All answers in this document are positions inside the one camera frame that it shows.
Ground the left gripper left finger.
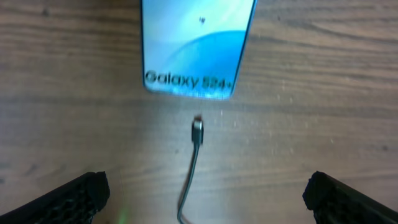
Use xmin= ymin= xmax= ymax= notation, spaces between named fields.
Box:
xmin=1 ymin=171 xmax=110 ymax=224

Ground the black USB charging cable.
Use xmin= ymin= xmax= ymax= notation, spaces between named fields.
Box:
xmin=176 ymin=114 xmax=205 ymax=224

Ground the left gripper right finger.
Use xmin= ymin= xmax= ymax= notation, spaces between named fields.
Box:
xmin=302 ymin=171 xmax=397 ymax=224

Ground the blue Galaxy smartphone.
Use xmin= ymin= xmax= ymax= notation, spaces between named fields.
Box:
xmin=140 ymin=0 xmax=257 ymax=100

